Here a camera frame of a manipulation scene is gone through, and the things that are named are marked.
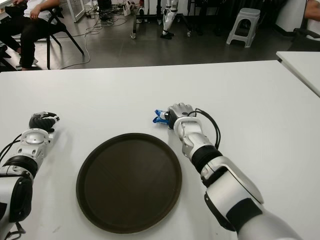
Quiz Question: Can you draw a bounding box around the black folding chair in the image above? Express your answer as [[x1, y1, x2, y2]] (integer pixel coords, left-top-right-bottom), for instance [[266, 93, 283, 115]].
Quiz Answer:
[[37, 4, 85, 70]]

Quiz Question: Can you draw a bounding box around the person in white shirt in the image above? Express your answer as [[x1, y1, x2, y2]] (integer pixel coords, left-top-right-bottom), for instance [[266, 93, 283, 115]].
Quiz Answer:
[[303, 0, 320, 41]]

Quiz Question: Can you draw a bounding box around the blue Oreo cookie packet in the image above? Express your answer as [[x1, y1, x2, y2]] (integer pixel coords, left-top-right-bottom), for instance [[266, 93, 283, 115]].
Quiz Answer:
[[152, 108, 171, 126]]

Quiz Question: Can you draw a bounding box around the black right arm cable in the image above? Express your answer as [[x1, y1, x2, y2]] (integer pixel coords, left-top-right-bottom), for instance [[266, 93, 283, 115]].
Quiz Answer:
[[188, 107, 222, 151]]

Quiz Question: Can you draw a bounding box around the white side table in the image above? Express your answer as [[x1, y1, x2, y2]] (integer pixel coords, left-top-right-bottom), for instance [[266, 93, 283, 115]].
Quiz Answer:
[[275, 50, 320, 98]]

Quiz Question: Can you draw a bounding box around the person in black trousers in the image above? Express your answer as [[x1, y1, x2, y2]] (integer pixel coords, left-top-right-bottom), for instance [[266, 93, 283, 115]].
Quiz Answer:
[[0, 0, 61, 70]]

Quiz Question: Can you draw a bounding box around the white humanoid robot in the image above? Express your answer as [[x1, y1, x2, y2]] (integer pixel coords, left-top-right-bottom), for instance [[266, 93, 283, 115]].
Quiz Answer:
[[159, 0, 180, 40]]

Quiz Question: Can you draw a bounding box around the black armchair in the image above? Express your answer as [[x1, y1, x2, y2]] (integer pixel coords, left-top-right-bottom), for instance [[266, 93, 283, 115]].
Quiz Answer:
[[287, 27, 320, 52]]

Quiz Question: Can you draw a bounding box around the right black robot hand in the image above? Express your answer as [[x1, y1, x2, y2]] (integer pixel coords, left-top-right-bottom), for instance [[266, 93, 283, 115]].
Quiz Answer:
[[163, 102, 197, 130]]

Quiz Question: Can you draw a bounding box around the white framed glass panel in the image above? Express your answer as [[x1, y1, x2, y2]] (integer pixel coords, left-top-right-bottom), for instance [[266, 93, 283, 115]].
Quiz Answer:
[[66, 0, 86, 24]]

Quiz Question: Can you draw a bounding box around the round dark brown tray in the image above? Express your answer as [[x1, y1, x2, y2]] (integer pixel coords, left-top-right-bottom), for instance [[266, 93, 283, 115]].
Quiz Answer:
[[75, 132, 183, 235]]

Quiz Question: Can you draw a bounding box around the black wheeled gantry frame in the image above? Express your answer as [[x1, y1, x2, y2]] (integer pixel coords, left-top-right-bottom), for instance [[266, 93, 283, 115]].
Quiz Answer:
[[129, 0, 193, 40]]

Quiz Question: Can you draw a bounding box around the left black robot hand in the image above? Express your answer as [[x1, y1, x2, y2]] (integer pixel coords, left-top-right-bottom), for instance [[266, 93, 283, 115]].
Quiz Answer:
[[28, 111, 61, 133]]

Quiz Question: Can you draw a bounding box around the white floor cable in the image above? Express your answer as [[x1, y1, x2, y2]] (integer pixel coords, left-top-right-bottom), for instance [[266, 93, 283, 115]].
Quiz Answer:
[[59, 14, 131, 70]]

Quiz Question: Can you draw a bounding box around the grey plastic stool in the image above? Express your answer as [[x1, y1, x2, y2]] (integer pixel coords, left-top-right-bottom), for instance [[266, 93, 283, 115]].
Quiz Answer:
[[225, 7, 261, 48]]

